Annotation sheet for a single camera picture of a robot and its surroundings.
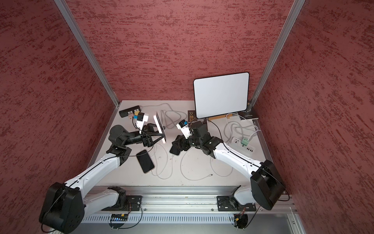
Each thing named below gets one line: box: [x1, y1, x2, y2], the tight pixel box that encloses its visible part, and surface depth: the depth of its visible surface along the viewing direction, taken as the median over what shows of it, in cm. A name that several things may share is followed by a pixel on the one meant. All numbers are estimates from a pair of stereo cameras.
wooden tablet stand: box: [207, 113, 234, 121], surface depth 108 cm
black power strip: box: [118, 105, 142, 118], surface depth 112 cm
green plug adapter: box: [240, 137, 250, 147], surface depth 93 cm
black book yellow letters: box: [187, 110, 197, 123], surface depth 112 cm
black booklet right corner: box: [237, 111, 260, 120], surface depth 116 cm
